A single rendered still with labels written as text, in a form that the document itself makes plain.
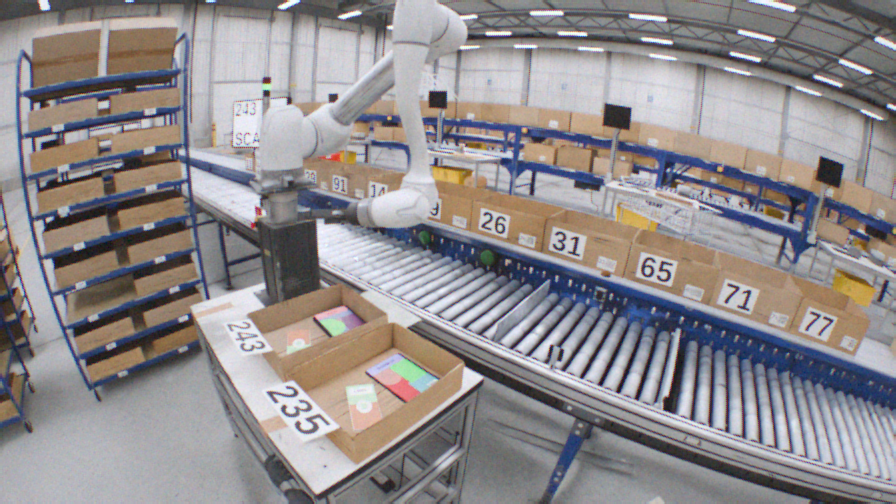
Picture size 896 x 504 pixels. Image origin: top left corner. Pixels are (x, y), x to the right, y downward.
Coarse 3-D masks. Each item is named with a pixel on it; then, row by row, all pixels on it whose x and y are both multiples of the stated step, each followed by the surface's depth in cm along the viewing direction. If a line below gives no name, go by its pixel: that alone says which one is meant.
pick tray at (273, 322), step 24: (336, 288) 130; (264, 312) 110; (288, 312) 117; (312, 312) 125; (360, 312) 126; (384, 312) 115; (264, 336) 110; (312, 336) 113; (336, 336) 101; (288, 360) 90
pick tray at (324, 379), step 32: (352, 352) 100; (384, 352) 110; (416, 352) 107; (448, 352) 98; (320, 384) 93; (352, 384) 95; (448, 384) 91; (384, 416) 85; (416, 416) 84; (352, 448) 69
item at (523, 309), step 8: (544, 288) 153; (536, 296) 147; (544, 296) 156; (520, 304) 134; (528, 304) 141; (536, 304) 150; (512, 312) 129; (520, 312) 136; (528, 312) 144; (504, 320) 125; (512, 320) 132; (520, 320) 139; (496, 328) 123; (504, 328) 128; (496, 336) 124
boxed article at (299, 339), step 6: (300, 330) 114; (306, 330) 114; (288, 336) 110; (294, 336) 110; (300, 336) 111; (306, 336) 111; (288, 342) 107; (294, 342) 107; (300, 342) 108; (306, 342) 108; (288, 348) 104; (294, 348) 105; (300, 348) 105
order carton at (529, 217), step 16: (480, 208) 179; (496, 208) 173; (512, 208) 200; (528, 208) 194; (544, 208) 188; (560, 208) 183; (512, 224) 170; (528, 224) 165; (544, 224) 160; (512, 240) 172
